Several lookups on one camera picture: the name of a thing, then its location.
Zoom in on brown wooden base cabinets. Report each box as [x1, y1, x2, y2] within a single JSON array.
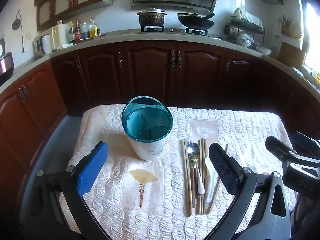
[[0, 41, 320, 205]]

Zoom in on wall chopstick basket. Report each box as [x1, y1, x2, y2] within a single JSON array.
[[281, 14, 303, 39]]

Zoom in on metal spoon white handle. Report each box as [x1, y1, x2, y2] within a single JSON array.
[[187, 142, 206, 195]]

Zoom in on gas stove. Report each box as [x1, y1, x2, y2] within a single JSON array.
[[131, 26, 209, 36]]

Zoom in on hanging round strainer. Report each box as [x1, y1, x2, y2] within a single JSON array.
[[12, 10, 25, 53]]

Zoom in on brown wall cabinet frosted doors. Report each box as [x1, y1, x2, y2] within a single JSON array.
[[34, 0, 114, 32]]

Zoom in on pink rice cooker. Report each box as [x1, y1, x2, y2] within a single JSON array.
[[0, 52, 14, 79]]

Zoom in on black wire dish rack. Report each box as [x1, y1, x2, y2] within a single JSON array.
[[224, 16, 265, 48]]

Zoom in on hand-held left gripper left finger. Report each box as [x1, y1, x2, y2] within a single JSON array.
[[29, 141, 110, 240]]

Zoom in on wooden utensils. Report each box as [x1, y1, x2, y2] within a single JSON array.
[[202, 138, 207, 214]]

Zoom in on white ceramic spoon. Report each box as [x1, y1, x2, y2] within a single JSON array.
[[204, 156, 220, 203]]

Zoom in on white cloth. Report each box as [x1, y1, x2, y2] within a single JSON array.
[[234, 8, 263, 28]]

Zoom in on plain white bowl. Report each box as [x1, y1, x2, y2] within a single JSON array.
[[255, 45, 272, 55]]

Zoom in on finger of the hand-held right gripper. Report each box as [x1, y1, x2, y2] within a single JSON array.
[[265, 135, 320, 165], [291, 131, 320, 155]]

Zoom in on patterned white bowl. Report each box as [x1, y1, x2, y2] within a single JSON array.
[[236, 33, 253, 47]]

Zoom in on dark sauce bottle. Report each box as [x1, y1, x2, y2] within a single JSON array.
[[74, 19, 82, 42]]

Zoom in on cream microwave oven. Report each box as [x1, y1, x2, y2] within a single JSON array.
[[34, 27, 60, 58]]

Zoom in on teal and white utensil holder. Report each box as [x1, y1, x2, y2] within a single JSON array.
[[121, 96, 173, 161]]

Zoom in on wooden cutting board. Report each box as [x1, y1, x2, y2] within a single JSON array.
[[278, 42, 307, 68]]

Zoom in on metal fork brown handle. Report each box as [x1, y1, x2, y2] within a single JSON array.
[[188, 139, 198, 209]]

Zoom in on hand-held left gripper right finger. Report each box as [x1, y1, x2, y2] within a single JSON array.
[[208, 142, 292, 240]]

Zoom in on white quilted tablecloth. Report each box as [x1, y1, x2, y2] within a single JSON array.
[[67, 104, 298, 240]]

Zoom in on black wok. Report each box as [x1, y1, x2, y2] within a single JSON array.
[[177, 12, 216, 30]]

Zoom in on metal cooking pot with lid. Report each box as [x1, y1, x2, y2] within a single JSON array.
[[137, 8, 167, 27]]

